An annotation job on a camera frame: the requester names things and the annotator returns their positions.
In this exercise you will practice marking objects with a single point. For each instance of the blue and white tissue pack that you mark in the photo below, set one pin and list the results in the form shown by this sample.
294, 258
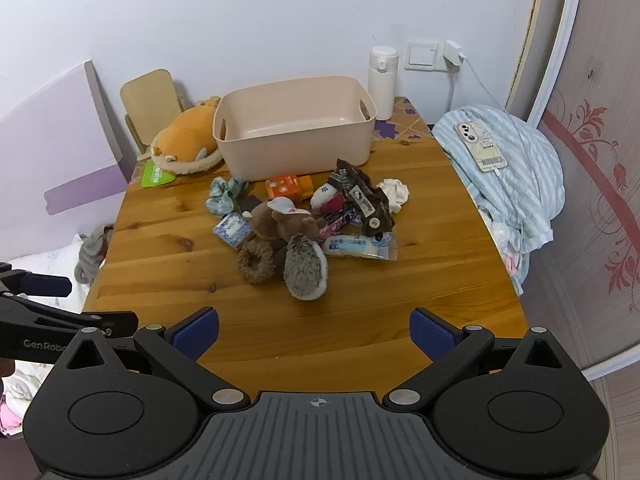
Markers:
231, 230

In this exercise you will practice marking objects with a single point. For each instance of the white floral bedsheet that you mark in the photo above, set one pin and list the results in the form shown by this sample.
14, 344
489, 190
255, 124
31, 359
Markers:
45, 260

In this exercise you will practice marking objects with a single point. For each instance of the white and purple board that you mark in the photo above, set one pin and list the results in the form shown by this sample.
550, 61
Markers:
60, 135

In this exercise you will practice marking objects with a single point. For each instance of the beige plastic container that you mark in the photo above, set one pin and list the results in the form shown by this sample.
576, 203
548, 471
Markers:
300, 145

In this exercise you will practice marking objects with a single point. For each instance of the light blue striped blanket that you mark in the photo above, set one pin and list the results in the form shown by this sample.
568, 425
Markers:
535, 190

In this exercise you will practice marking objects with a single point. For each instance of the clear wet wipe packet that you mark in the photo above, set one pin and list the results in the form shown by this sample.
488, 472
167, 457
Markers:
360, 247

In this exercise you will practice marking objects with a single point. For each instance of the white thermos bottle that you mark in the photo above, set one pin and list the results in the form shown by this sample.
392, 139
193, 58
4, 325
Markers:
381, 90

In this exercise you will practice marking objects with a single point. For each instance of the green patterned scrunchie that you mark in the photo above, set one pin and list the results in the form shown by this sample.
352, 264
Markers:
222, 195

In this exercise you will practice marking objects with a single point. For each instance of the brown bear plush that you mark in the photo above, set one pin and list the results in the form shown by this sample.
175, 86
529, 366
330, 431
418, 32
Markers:
280, 222

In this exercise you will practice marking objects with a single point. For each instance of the grey cloth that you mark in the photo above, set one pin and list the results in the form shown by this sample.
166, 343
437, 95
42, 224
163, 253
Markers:
90, 255

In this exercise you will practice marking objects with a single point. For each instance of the purple patterned mat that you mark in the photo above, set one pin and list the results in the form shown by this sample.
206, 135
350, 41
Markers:
405, 120

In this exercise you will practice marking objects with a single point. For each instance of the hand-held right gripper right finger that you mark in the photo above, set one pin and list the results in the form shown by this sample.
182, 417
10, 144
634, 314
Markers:
431, 332

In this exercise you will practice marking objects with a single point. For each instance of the floral wardrobe door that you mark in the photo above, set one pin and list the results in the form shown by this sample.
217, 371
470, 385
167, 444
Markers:
590, 135

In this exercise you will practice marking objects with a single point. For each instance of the smartphone in cream case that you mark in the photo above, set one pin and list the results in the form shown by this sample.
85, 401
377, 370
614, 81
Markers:
480, 145

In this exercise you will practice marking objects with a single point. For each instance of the white scrunchie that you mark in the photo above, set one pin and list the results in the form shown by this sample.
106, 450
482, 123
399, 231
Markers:
395, 192

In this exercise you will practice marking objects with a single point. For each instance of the colourful cartoon box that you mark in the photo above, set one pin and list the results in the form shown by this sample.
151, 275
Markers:
340, 220

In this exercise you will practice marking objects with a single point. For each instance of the white wall switch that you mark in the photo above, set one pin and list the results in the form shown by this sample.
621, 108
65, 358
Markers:
422, 55

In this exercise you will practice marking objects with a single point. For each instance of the white and red plush toy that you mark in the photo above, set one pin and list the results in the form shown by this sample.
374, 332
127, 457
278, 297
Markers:
325, 197

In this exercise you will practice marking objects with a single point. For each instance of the brown fuzzy scrunchie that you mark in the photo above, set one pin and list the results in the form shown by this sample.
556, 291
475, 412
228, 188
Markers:
245, 266

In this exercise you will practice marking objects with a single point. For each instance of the grey hedgehog plush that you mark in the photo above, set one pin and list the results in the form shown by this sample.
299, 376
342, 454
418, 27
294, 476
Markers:
305, 272

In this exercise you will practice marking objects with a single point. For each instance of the brown plaid fabric pouch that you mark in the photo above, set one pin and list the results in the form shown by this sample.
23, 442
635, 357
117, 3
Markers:
360, 195

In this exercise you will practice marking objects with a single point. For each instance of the light wooden board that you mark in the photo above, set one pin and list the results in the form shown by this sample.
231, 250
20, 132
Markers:
150, 100

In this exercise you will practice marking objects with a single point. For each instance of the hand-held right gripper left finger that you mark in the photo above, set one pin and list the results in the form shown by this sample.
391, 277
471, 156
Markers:
197, 332

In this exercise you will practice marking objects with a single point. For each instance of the white charger plug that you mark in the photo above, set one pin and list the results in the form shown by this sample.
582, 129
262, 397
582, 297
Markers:
452, 52

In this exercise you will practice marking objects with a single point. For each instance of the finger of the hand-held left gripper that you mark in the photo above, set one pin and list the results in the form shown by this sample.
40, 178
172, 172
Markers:
47, 285
112, 319

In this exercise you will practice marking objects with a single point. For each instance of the orange plush dog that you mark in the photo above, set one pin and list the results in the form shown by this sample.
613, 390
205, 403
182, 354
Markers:
187, 130

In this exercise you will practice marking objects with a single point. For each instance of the green card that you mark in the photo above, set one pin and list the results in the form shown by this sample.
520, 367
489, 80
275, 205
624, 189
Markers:
155, 176

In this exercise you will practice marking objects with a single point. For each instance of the dark brown small item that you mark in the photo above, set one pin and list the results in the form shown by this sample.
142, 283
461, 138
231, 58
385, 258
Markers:
246, 203

